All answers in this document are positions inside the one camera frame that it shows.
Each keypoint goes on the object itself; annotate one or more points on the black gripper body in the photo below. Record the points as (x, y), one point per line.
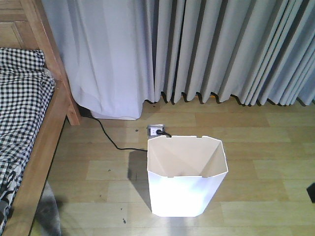
(311, 192)

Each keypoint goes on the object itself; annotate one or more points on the white plastic trash bin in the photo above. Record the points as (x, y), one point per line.
(184, 173)

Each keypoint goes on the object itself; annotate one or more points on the floor power socket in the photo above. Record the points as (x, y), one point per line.
(155, 130)

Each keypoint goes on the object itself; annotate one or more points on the white appliance behind curtain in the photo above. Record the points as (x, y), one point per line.
(134, 115)

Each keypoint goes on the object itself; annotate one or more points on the grey curtain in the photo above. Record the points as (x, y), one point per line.
(120, 53)

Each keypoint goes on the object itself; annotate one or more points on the grey round rug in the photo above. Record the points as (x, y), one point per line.
(47, 219)

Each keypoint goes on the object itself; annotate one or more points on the black white checkered blanket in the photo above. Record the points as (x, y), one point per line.
(26, 89)

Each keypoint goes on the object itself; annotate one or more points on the wooden bed frame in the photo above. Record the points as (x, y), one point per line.
(24, 25)

